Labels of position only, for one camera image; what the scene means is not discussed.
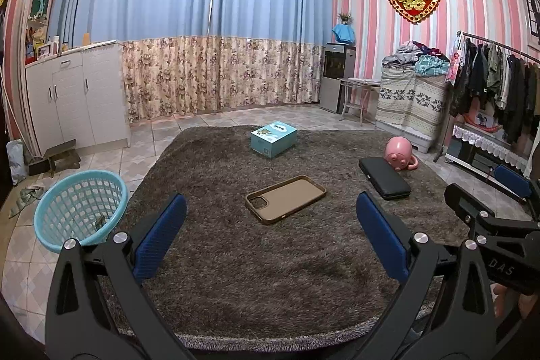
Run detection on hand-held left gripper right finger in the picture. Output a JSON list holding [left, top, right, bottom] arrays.
[[355, 191, 497, 360]]

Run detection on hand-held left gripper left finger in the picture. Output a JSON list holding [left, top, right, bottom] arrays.
[[44, 193, 199, 360]]

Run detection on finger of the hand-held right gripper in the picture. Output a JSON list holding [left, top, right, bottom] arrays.
[[493, 165, 540, 217], [444, 183, 496, 222]]

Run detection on light blue plastic basket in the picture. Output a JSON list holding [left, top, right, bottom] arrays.
[[34, 170, 128, 253]]

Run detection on person's right hand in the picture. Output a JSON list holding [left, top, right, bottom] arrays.
[[491, 283, 540, 321]]

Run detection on black low cabinet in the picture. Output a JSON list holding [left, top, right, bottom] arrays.
[[445, 138, 526, 186]]

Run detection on white lace cloth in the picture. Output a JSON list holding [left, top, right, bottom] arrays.
[[452, 123, 528, 171]]

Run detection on black zip case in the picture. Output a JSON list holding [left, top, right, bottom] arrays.
[[358, 157, 412, 200]]

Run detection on white washing machine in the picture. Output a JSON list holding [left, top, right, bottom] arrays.
[[405, 124, 437, 154]]

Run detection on pink pig-shaped cup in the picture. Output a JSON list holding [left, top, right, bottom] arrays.
[[384, 136, 419, 172]]

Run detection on row of hanging clothes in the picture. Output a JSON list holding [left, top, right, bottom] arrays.
[[449, 37, 540, 156]]

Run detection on brown phone case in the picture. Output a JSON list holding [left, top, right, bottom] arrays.
[[245, 174, 327, 225]]

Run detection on patterned cover cloth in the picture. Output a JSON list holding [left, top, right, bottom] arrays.
[[375, 62, 450, 141]]

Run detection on small wooden stool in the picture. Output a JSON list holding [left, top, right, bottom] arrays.
[[44, 138, 82, 177]]

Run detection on pink hanging bag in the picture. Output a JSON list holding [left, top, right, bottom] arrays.
[[445, 33, 462, 84]]

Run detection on green floor rag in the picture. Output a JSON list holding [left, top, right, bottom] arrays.
[[8, 183, 47, 219]]

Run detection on metal clothes rack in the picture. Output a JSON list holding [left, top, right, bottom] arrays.
[[434, 31, 540, 164]]

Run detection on teal cardboard box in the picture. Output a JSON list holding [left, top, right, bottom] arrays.
[[250, 121, 297, 159]]

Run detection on pile of clothes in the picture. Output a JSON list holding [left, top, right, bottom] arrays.
[[382, 40, 450, 76]]

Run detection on grey water dispenser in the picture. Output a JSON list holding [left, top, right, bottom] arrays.
[[319, 42, 357, 114]]

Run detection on white cabinet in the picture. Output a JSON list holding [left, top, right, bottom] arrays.
[[25, 40, 131, 156]]

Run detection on white plastic sack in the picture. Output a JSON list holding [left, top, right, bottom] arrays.
[[5, 140, 25, 187]]

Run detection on blue cloth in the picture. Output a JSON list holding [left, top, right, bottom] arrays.
[[332, 24, 356, 45]]

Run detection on blue floral curtain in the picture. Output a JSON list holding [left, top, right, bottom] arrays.
[[209, 0, 334, 108], [51, 0, 220, 122]]

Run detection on pile of colourful toys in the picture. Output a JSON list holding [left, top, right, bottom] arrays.
[[24, 25, 47, 65]]

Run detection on window wall sticker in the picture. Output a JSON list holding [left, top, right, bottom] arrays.
[[519, 0, 540, 46]]

